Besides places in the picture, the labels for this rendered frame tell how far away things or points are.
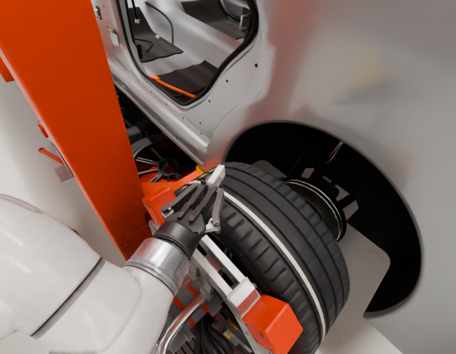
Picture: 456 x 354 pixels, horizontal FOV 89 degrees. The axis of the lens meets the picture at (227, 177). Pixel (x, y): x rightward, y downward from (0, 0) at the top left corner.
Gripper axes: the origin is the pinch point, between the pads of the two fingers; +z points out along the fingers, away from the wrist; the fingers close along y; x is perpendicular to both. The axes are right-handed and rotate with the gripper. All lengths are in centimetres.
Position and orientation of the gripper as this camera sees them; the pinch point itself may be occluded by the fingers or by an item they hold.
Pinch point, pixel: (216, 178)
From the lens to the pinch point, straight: 53.7
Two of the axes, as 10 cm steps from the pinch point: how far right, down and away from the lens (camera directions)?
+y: 9.3, 1.8, -3.2
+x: -0.6, -7.8, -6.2
